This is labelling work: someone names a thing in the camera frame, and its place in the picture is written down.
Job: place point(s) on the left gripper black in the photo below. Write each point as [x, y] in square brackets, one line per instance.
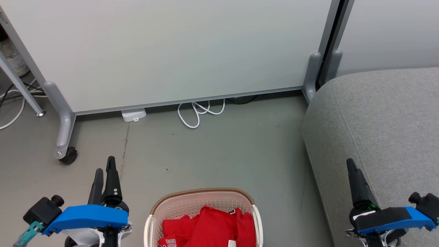
[118, 204]

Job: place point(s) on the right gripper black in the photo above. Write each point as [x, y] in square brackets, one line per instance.
[363, 208]

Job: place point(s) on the red cloth garment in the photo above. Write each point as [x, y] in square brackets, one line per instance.
[212, 226]

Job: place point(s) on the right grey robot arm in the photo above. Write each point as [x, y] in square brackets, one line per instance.
[377, 240]

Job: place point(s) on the grey fabric sofa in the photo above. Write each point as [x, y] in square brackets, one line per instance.
[384, 130]

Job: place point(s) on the black caster wheel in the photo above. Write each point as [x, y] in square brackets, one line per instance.
[69, 156]

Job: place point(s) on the white power strip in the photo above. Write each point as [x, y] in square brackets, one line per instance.
[133, 114]

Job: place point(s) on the long grey partition foot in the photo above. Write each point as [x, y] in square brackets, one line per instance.
[63, 120]

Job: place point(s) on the cream laundry basket brown rim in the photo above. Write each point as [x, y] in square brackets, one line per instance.
[192, 202]

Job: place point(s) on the short grey partition foot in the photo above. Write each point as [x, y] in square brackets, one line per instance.
[335, 65]
[311, 75]

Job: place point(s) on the grey metal table leg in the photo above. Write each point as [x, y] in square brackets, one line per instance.
[20, 87]

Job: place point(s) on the large white partition panel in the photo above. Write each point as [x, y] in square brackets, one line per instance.
[171, 51]

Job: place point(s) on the narrow white partition panel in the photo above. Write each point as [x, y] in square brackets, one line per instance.
[391, 34]

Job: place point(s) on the white bag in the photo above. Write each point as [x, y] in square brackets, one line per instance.
[12, 56]

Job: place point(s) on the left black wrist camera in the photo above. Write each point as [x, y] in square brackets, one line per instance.
[43, 211]

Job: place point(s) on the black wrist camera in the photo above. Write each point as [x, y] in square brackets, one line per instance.
[427, 205]
[43, 211]

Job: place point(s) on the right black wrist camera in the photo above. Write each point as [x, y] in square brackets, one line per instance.
[427, 205]

